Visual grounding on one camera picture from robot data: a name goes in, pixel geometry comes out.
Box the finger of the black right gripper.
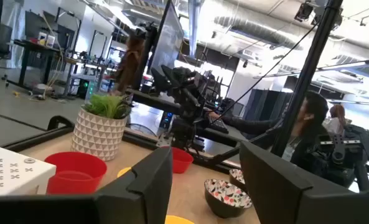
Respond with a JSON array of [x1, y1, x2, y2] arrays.
[[161, 64, 180, 82], [151, 67, 172, 93]]

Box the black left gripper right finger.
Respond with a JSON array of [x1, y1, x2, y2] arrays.
[[239, 141, 359, 224]]

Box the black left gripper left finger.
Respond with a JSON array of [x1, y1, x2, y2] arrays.
[[94, 147, 174, 224]]

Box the yellow plastic mini bowl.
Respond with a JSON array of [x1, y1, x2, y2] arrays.
[[116, 166, 133, 179], [164, 215, 195, 224]]

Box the black floral patterned mini bowl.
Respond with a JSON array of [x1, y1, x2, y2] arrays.
[[228, 168, 247, 194], [203, 178, 253, 219]]

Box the red plastic mini bowl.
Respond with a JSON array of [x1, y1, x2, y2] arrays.
[[44, 151, 108, 196], [170, 146, 195, 174]]

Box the dark computer monitor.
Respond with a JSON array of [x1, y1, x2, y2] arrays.
[[149, 0, 185, 77]]

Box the person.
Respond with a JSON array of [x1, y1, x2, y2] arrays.
[[111, 26, 147, 96], [207, 90, 331, 175], [322, 103, 347, 137]]

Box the black keyboard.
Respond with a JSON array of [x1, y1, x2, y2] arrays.
[[206, 115, 230, 135]]

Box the white patterned pot with plant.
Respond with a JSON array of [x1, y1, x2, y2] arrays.
[[70, 93, 134, 162]]

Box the black machine assembly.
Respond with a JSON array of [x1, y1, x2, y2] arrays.
[[308, 123, 369, 192]]

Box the computer tower with green light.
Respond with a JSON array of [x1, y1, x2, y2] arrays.
[[76, 77, 95, 101]]

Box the dark locker cabinets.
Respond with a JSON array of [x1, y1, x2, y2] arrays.
[[242, 88, 294, 123]]

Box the black work table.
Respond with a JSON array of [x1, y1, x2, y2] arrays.
[[6, 39, 62, 94]]

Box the white perforated metal shelf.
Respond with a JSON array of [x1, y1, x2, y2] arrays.
[[0, 142, 57, 197]]

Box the black overhead camera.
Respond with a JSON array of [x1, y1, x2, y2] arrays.
[[294, 1, 315, 23]]

